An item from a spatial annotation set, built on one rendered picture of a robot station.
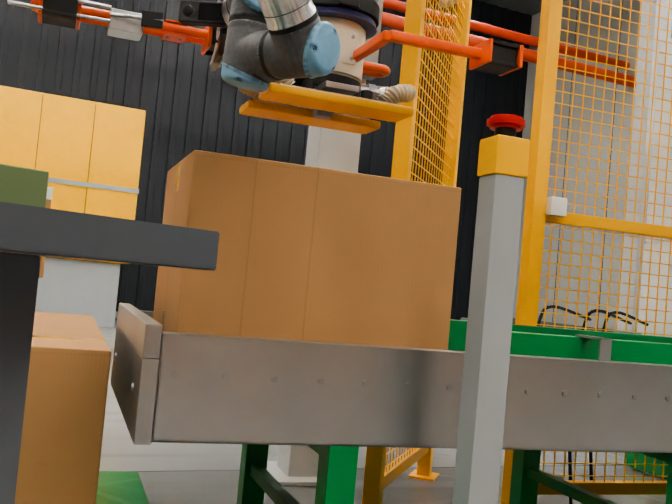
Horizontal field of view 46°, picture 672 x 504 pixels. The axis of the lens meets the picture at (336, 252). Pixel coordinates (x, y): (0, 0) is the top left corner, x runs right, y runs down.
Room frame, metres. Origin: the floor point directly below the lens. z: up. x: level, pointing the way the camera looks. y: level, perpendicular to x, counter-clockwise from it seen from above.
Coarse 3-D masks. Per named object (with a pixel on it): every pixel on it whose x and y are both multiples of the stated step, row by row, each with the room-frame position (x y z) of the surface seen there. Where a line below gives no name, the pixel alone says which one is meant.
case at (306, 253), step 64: (192, 192) 1.54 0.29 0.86; (256, 192) 1.59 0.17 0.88; (320, 192) 1.63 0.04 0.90; (384, 192) 1.68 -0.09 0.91; (448, 192) 1.73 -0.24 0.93; (256, 256) 1.59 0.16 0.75; (320, 256) 1.64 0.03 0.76; (384, 256) 1.68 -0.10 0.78; (448, 256) 1.74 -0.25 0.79; (192, 320) 1.55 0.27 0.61; (256, 320) 1.60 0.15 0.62; (320, 320) 1.64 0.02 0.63; (384, 320) 1.69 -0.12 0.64; (448, 320) 1.74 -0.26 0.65
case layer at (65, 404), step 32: (64, 320) 2.13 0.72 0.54; (32, 352) 1.45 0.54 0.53; (64, 352) 1.47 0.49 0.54; (96, 352) 1.49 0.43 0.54; (32, 384) 1.46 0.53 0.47; (64, 384) 1.47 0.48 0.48; (96, 384) 1.49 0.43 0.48; (32, 416) 1.46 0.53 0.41; (64, 416) 1.48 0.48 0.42; (96, 416) 1.49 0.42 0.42; (32, 448) 1.46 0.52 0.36; (64, 448) 1.48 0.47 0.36; (96, 448) 1.50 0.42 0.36; (32, 480) 1.46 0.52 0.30; (64, 480) 1.48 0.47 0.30; (96, 480) 1.50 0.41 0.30
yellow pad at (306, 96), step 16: (304, 80) 1.71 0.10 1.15; (272, 96) 1.69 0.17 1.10; (288, 96) 1.68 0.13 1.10; (304, 96) 1.67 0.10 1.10; (320, 96) 1.68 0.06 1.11; (336, 96) 1.69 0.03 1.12; (352, 96) 1.72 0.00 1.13; (368, 96) 1.76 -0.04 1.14; (336, 112) 1.79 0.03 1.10; (352, 112) 1.78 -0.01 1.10; (368, 112) 1.76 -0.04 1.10; (384, 112) 1.75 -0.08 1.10; (400, 112) 1.75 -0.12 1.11
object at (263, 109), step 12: (240, 108) 1.90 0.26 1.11; (252, 108) 1.83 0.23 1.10; (264, 108) 1.83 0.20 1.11; (276, 108) 1.84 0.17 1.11; (288, 108) 1.85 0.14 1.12; (300, 108) 1.86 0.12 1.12; (288, 120) 1.93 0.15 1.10; (300, 120) 1.92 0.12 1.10; (312, 120) 1.91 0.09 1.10; (324, 120) 1.89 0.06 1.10; (336, 120) 1.90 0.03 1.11; (348, 120) 1.91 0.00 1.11; (360, 120) 1.92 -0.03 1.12; (372, 120) 1.93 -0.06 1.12; (360, 132) 2.00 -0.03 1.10
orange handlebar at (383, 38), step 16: (32, 0) 1.59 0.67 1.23; (96, 16) 1.63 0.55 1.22; (144, 32) 1.70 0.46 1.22; (160, 32) 1.71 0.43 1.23; (176, 32) 1.69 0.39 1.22; (192, 32) 1.70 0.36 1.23; (384, 32) 1.60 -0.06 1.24; (400, 32) 1.60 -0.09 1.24; (368, 48) 1.68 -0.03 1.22; (432, 48) 1.63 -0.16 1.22; (448, 48) 1.64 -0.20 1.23; (464, 48) 1.65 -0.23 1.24; (480, 48) 1.67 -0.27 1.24; (368, 64) 1.84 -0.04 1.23
